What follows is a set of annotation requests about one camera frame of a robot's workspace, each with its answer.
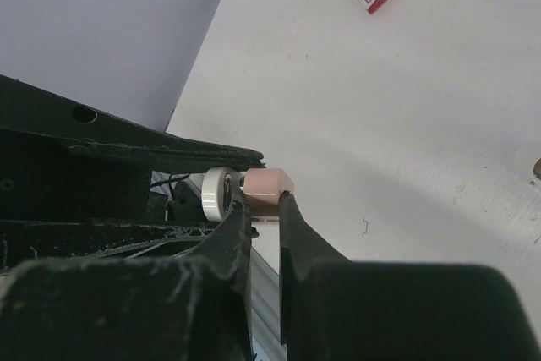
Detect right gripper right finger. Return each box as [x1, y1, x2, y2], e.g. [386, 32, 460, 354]
[279, 192, 540, 360]

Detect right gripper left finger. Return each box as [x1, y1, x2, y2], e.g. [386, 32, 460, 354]
[1, 200, 253, 360]

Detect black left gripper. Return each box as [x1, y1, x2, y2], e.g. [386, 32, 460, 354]
[1, 77, 263, 273]

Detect loose metal staple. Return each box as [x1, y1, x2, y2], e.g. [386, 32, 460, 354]
[362, 218, 369, 237]

